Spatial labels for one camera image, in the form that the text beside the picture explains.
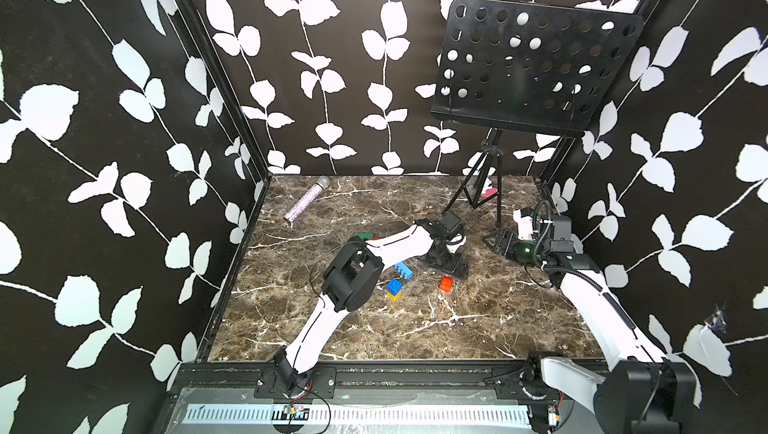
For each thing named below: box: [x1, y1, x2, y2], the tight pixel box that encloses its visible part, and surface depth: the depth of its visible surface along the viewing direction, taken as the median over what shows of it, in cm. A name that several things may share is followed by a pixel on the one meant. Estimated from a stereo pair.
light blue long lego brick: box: [394, 262, 415, 280], surface depth 95 cm
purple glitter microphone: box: [283, 175, 330, 223], surface depth 113 cm
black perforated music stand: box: [431, 0, 645, 224], surface depth 65 cm
